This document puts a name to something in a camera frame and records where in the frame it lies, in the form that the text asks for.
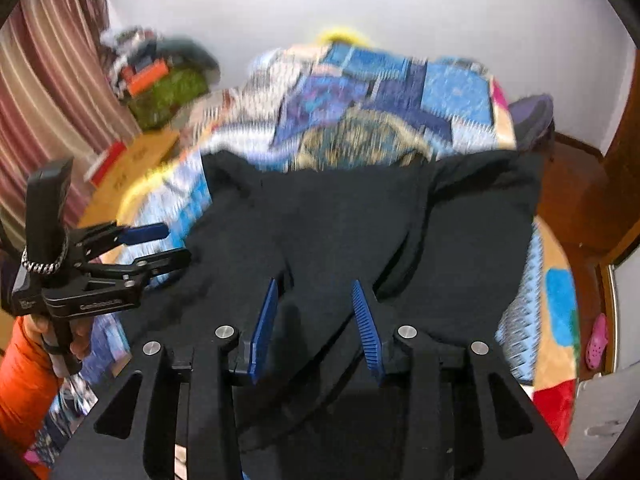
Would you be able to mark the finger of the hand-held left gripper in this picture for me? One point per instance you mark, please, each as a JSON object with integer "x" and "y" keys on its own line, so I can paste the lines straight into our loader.
{"x": 145, "y": 233}
{"x": 165, "y": 259}

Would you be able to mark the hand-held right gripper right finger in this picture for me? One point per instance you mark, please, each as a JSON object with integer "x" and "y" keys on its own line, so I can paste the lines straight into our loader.
{"x": 367, "y": 330}

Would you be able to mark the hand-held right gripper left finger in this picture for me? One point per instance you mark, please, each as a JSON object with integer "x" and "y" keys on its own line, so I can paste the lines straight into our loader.
{"x": 262, "y": 330}

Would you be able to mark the black zip hoodie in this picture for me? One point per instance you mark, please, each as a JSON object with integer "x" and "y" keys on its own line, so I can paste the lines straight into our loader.
{"x": 340, "y": 220}

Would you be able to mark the person's left forearm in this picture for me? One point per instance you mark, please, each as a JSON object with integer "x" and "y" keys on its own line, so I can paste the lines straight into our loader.
{"x": 25, "y": 390}

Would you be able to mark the wooden side table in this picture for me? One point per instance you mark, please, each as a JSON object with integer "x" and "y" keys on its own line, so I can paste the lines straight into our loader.
{"x": 140, "y": 160}

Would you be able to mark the red flat box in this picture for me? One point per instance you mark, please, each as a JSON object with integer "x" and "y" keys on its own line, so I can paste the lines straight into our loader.
{"x": 105, "y": 161}

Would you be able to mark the green patterned cloth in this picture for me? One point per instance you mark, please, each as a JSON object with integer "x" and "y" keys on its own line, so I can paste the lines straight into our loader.
{"x": 170, "y": 95}

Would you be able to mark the striped pillow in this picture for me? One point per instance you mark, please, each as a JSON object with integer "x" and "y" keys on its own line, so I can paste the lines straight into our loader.
{"x": 210, "y": 107}

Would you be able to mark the striped red curtain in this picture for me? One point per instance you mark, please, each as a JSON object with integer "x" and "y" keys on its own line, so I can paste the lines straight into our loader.
{"x": 55, "y": 75}

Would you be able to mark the orange box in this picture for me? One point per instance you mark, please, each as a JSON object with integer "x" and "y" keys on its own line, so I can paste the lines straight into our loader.
{"x": 147, "y": 76}

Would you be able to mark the pile of clutter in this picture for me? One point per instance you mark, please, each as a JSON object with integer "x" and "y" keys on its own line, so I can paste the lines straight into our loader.
{"x": 150, "y": 47}

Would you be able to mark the pink clog shoe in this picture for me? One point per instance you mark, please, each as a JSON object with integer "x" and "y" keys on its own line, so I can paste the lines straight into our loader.
{"x": 597, "y": 342}

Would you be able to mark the patchwork quilt bed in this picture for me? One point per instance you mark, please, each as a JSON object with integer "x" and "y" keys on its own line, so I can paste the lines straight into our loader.
{"x": 400, "y": 90}

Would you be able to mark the white cabinet door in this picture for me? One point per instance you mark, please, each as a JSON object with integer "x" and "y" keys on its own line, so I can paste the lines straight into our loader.
{"x": 610, "y": 400}

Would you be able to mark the grey backpack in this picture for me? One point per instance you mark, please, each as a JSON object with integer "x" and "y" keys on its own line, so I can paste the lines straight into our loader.
{"x": 532, "y": 117}

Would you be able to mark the brown wooden door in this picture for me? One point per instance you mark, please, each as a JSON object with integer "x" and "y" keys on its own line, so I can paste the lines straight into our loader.
{"x": 625, "y": 160}

